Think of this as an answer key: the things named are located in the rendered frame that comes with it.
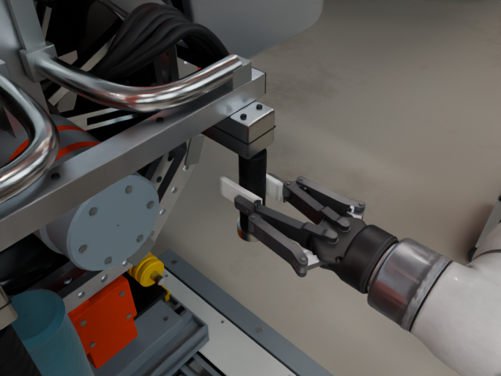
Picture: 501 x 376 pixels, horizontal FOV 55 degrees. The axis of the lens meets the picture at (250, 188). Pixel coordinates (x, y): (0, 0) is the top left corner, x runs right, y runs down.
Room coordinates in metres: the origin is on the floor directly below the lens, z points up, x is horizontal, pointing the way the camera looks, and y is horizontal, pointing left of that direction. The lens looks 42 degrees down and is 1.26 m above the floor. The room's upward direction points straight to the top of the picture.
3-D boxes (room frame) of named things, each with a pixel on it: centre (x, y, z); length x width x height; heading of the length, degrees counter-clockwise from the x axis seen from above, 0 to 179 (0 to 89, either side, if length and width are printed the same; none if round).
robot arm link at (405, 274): (0.32, -0.17, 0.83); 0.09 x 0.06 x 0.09; 138
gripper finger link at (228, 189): (0.46, 0.01, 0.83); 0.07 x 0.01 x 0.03; 49
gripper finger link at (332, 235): (0.40, -0.05, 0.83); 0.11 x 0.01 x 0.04; 59
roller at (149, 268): (0.66, 0.28, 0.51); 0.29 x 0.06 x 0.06; 48
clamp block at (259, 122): (0.50, 0.02, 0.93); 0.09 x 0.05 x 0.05; 48
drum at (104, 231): (0.46, 0.23, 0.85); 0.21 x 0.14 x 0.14; 48
